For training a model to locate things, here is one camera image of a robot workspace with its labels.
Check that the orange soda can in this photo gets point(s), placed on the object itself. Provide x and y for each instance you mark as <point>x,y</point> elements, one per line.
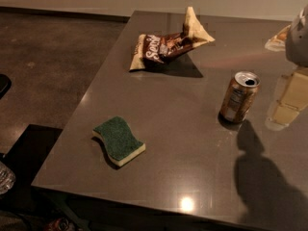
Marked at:
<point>239,96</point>

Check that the clear plastic object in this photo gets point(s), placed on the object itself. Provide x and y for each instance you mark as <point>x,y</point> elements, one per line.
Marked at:
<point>7,178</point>

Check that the dark round object on floor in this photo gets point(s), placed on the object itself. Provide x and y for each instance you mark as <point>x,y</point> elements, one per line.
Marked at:
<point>5,84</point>

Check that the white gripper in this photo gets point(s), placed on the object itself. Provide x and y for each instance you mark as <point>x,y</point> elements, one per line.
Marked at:
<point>297,45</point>

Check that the green yellow sponge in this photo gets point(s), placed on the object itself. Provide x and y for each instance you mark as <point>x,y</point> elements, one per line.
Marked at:
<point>120,143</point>

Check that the brown chip bag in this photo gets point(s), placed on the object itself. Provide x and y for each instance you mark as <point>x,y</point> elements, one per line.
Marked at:
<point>152,50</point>

